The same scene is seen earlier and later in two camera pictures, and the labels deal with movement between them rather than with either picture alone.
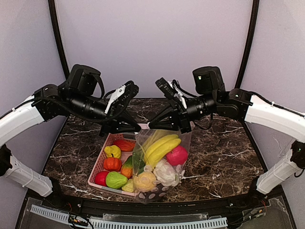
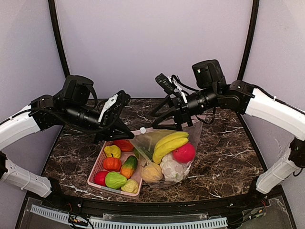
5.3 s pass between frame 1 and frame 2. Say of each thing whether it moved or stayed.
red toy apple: moved
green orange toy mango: stayed
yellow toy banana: moved
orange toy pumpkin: stayed
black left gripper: moved
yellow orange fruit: moved
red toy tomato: stayed
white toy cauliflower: moved
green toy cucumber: moved
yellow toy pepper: stayed
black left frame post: stayed
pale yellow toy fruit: stayed
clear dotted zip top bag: moved
